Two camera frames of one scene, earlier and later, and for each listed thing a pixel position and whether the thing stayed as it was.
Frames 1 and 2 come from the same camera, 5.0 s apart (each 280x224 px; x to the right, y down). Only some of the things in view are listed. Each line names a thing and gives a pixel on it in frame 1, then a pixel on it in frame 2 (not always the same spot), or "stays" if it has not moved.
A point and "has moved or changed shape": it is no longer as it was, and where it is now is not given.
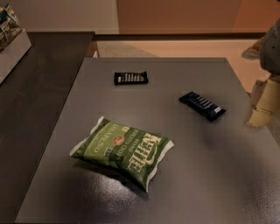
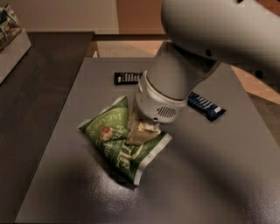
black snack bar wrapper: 128,78 stays
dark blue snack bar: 202,106 stays
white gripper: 271,53 -> 154,107
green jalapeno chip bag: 130,151 has moved or changed shape
